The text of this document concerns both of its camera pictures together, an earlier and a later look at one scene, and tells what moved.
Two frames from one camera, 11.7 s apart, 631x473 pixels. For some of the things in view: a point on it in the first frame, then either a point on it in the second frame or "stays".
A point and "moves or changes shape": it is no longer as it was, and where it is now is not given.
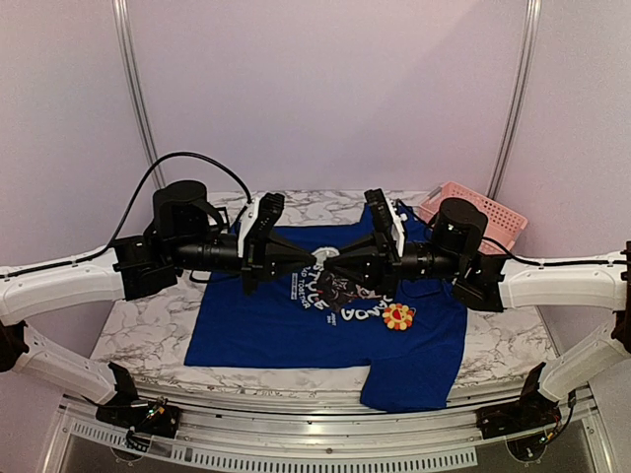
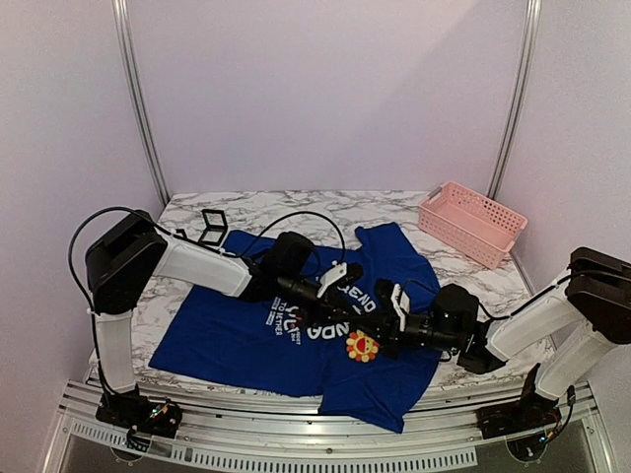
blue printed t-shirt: x=409 y=341 moves or changes shape
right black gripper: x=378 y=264 to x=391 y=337
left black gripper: x=252 y=266 to x=333 y=299
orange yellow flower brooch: x=397 y=316 moves or changes shape
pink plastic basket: x=501 y=224 stays
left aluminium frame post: x=122 y=13 stays
